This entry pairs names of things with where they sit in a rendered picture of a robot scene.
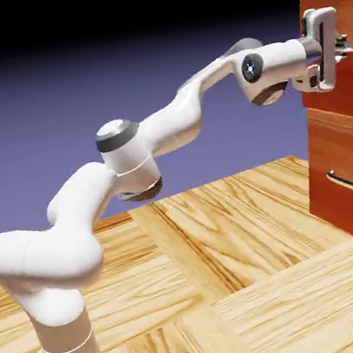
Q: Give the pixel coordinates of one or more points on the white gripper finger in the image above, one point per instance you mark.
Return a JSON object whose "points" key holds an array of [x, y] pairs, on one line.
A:
{"points": [[341, 38], [340, 57]]}

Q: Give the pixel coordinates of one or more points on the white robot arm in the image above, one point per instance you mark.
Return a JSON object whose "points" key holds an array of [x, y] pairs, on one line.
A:
{"points": [[162, 127]]}

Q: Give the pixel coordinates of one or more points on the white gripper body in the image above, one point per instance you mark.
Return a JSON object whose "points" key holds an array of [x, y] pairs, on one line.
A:
{"points": [[329, 43]]}

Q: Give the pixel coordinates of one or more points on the reddish brown wooden cabinet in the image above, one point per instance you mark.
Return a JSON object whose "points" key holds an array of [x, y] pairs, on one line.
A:
{"points": [[343, 137]]}

